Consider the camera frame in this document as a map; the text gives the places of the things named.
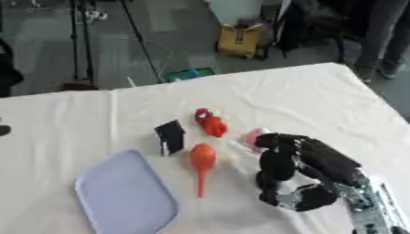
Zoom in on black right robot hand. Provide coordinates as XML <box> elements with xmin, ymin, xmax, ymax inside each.
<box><xmin>253</xmin><ymin>133</ymin><xmax>365</xmax><ymax>213</ymax></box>

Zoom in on green box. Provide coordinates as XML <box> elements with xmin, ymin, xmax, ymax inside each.
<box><xmin>165</xmin><ymin>67</ymin><xmax>217</xmax><ymax>82</ymax></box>

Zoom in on pink and white toy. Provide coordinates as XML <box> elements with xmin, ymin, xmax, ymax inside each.
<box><xmin>229</xmin><ymin>127</ymin><xmax>273</xmax><ymax>154</ymax></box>

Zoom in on red soft toy figure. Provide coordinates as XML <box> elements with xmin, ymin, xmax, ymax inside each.
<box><xmin>193</xmin><ymin>107</ymin><xmax>230</xmax><ymax>138</ymax></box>

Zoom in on person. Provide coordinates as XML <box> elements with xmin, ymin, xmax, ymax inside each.
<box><xmin>351</xmin><ymin>0</ymin><xmax>410</xmax><ymax>83</ymax></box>

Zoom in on yellow bag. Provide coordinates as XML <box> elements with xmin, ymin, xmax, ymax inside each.
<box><xmin>214</xmin><ymin>23</ymin><xmax>268</xmax><ymax>59</ymax></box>

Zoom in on black rectangular block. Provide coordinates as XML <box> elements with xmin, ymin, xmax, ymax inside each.
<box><xmin>154</xmin><ymin>119</ymin><xmax>188</xmax><ymax>157</ymax></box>

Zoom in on lavender plastic tray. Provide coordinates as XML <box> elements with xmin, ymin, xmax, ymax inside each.
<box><xmin>71</xmin><ymin>148</ymin><xmax>181</xmax><ymax>234</ymax></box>

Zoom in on black tripod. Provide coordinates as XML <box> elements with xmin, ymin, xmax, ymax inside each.
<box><xmin>67</xmin><ymin>0</ymin><xmax>166</xmax><ymax>85</ymax></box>

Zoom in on black chair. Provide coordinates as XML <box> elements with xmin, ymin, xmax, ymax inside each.
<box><xmin>0</xmin><ymin>37</ymin><xmax>26</xmax><ymax>99</ymax></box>

